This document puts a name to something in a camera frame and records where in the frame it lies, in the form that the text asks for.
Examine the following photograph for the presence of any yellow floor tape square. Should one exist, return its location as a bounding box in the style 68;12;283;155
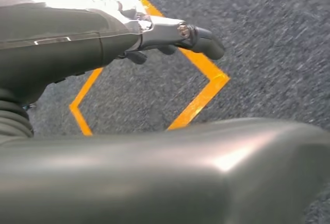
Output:
69;0;231;137

